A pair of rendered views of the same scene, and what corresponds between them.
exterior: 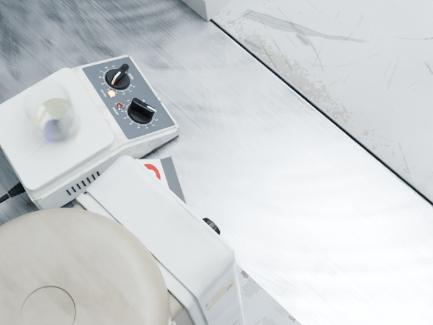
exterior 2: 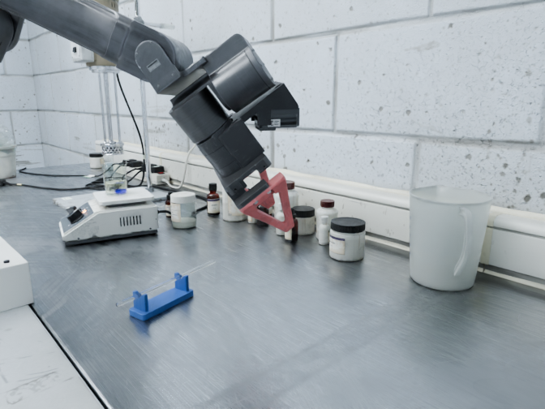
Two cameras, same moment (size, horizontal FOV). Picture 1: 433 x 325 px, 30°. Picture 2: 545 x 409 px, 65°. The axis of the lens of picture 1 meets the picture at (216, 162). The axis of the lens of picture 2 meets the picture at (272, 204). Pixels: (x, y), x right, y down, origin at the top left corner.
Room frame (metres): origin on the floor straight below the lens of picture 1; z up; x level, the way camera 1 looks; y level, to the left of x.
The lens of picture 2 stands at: (1.41, 0.45, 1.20)
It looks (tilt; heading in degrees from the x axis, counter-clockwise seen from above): 14 degrees down; 175
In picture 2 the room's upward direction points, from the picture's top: straight up
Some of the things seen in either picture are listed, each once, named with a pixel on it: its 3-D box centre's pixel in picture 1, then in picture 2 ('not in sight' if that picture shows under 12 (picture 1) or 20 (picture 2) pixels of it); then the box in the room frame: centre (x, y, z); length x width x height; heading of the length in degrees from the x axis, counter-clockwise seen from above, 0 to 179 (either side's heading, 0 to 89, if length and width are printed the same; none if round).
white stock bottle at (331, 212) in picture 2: not in sight; (327, 219); (0.50, 0.65, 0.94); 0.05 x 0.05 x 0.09
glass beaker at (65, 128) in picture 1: (51, 115); (116, 178); (0.40, 0.18, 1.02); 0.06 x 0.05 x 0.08; 127
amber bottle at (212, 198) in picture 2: not in sight; (212, 199); (0.27, 0.39, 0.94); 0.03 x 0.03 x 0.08
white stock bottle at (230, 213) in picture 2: not in sight; (234, 197); (0.32, 0.45, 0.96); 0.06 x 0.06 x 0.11
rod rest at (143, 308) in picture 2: not in sight; (162, 294); (0.80, 0.34, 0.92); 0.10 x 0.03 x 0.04; 141
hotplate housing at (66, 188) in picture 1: (76, 130); (113, 215); (0.42, 0.17, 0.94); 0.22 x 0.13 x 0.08; 114
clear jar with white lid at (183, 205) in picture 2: not in sight; (183, 210); (0.38, 0.32, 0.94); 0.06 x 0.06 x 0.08
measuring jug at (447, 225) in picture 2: not in sight; (448, 240); (0.75, 0.80, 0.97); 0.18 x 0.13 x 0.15; 170
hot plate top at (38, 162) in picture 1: (49, 128); (122, 195); (0.41, 0.19, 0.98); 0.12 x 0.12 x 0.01; 24
